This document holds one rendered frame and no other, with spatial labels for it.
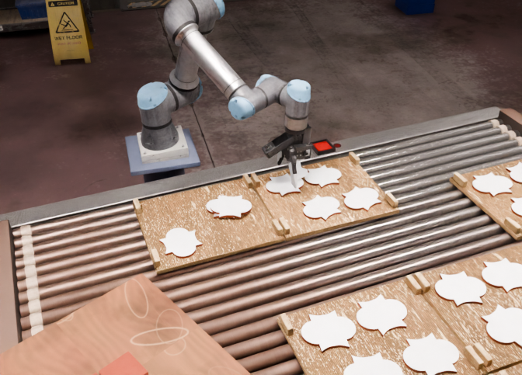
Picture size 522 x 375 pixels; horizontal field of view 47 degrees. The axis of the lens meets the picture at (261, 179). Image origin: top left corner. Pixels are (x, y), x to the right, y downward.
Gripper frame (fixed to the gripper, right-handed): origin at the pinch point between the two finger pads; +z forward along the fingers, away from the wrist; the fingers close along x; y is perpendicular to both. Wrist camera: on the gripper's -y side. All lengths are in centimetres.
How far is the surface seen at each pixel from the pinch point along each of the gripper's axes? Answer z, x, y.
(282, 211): 4.0, -13.1, -6.1
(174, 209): 5.8, 0.7, -39.3
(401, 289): 3, -57, 12
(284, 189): 2.7, -3.0, -1.2
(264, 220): 4.3, -15.6, -13.4
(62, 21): 64, 351, -50
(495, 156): 1, -8, 84
